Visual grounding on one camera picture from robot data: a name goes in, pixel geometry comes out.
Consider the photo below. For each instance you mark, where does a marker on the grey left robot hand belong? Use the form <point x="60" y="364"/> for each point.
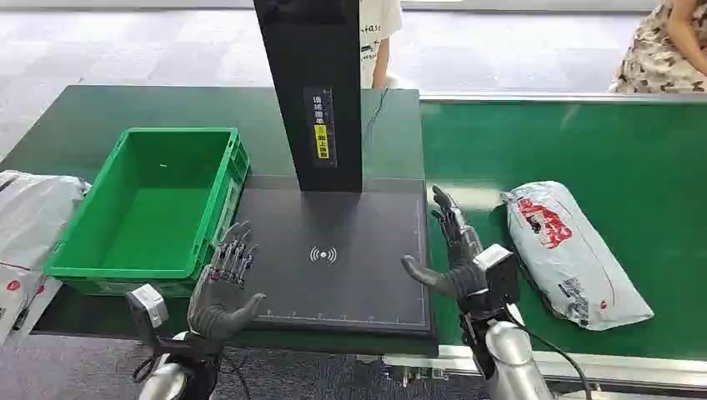
<point x="218" y="309"/>

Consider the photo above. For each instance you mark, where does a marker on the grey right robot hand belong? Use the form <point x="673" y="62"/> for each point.
<point x="461" y="265"/>

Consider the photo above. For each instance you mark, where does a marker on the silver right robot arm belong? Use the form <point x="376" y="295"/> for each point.
<point x="511" y="359"/>

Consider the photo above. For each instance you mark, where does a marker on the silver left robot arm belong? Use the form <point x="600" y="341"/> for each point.
<point x="174" y="372"/>

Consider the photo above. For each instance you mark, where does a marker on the grey parcel with red print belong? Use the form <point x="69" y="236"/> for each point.
<point x="571" y="256"/>

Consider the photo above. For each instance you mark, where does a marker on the green plastic crate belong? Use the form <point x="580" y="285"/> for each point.
<point x="152" y="212"/>

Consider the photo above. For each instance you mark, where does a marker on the black scanner pad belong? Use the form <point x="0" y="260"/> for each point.
<point x="337" y="259"/>

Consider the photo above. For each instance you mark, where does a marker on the green conveyor belt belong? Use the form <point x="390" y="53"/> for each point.
<point x="607" y="165"/>

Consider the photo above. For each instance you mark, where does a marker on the white flat parcel red mark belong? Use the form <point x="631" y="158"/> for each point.
<point x="19" y="301"/>

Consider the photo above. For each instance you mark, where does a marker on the white plastic parcel bag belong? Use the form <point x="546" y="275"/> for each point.
<point x="30" y="218"/>

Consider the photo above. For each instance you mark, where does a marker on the black scanner column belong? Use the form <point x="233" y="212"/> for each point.
<point x="317" y="94"/>

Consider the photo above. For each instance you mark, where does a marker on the person in white shirt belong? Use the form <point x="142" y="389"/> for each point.
<point x="378" y="38"/>

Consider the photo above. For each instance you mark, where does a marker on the person in patterned clothing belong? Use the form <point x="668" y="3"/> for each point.
<point x="665" y="50"/>

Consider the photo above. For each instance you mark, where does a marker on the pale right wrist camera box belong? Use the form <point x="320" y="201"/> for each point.
<point x="500" y="273"/>

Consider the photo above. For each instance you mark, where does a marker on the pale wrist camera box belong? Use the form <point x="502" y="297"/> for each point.
<point x="500" y="273"/>
<point x="147" y="309"/>

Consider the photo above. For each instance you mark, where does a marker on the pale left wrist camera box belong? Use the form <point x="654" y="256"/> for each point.
<point x="147" y="309"/>

